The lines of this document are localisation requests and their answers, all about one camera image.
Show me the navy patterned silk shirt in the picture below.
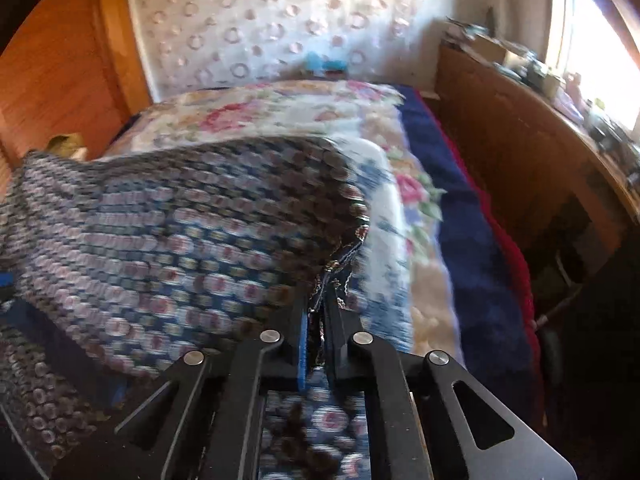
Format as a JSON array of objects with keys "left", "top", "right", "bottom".
[{"left": 1, "top": 136, "right": 369, "bottom": 477}]

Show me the navy blue blanket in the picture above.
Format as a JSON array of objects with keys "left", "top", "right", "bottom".
[{"left": 397, "top": 84, "right": 533, "bottom": 426}]

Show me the blue floral white bedsheet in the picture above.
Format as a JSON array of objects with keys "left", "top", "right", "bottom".
[{"left": 338, "top": 138, "right": 413, "bottom": 352}]

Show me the pink floral quilt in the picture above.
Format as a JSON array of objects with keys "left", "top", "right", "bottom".
[{"left": 105, "top": 80, "right": 462, "bottom": 360}]

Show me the brown plush toy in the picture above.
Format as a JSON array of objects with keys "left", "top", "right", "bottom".
[{"left": 46, "top": 133, "right": 88, "bottom": 162}]

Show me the red blanket edge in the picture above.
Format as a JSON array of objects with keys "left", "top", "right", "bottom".
[{"left": 441, "top": 129, "right": 547, "bottom": 428}]

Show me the wooden louvered wardrobe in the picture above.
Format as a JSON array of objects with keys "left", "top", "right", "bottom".
[{"left": 1, "top": 0, "right": 151, "bottom": 183}]

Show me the long wooden side cabinet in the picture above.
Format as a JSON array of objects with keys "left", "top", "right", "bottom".
[{"left": 433, "top": 41, "right": 640, "bottom": 281}]

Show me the sheer circle-patterned curtain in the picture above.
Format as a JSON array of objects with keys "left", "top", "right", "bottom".
[{"left": 128, "top": 0, "right": 494, "bottom": 101}]

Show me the teal box behind bed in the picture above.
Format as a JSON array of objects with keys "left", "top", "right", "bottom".
[{"left": 304, "top": 52, "right": 348, "bottom": 76}]

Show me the cardboard box on cabinet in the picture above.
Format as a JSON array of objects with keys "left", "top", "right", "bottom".
[{"left": 470, "top": 35, "right": 510, "bottom": 64}]

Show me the bright window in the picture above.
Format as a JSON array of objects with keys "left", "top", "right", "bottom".
[{"left": 546, "top": 0, "right": 639, "bottom": 131}]

